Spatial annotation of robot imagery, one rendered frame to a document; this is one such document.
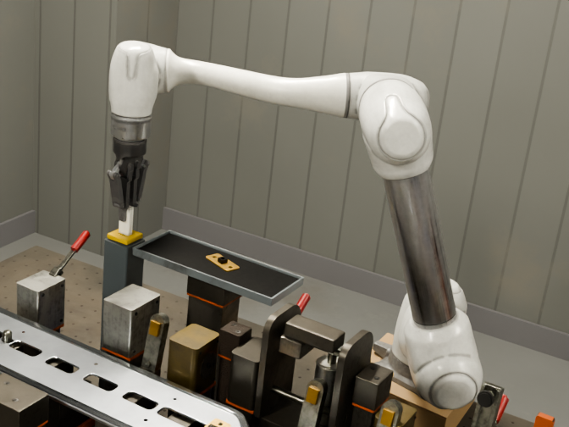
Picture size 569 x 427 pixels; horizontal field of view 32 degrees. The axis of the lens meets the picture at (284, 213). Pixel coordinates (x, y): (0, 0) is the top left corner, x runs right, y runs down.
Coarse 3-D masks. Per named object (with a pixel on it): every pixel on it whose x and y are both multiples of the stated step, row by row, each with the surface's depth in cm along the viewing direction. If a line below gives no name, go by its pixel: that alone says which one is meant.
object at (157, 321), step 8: (152, 320) 207; (160, 320) 206; (168, 320) 207; (152, 328) 206; (160, 328) 206; (152, 336) 207; (160, 336) 206; (152, 344) 208; (160, 344) 207; (144, 352) 209; (152, 352) 208; (160, 352) 208; (144, 360) 209; (152, 360) 208; (160, 360) 209; (152, 368) 208; (160, 368) 210
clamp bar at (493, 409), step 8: (488, 384) 174; (480, 392) 171; (488, 392) 170; (496, 392) 172; (480, 400) 171; (488, 400) 170; (496, 400) 172; (480, 408) 175; (488, 408) 174; (496, 408) 173; (480, 416) 175; (488, 416) 175; (496, 416) 175; (472, 424) 175; (480, 424) 176; (488, 424) 174
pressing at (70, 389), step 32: (0, 320) 219; (0, 352) 207; (64, 352) 209; (96, 352) 210; (32, 384) 198; (64, 384) 198; (128, 384) 201; (160, 384) 202; (96, 416) 190; (128, 416) 191; (160, 416) 192; (192, 416) 193; (224, 416) 194
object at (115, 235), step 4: (112, 232) 231; (116, 232) 232; (132, 232) 232; (136, 232) 233; (108, 236) 230; (112, 236) 230; (116, 236) 229; (120, 236) 230; (124, 236) 230; (128, 236) 230; (132, 236) 230; (136, 236) 231; (140, 236) 232; (116, 240) 229; (120, 240) 229; (124, 240) 228; (128, 240) 228; (132, 240) 230; (136, 240) 231; (124, 244) 229; (128, 244) 229
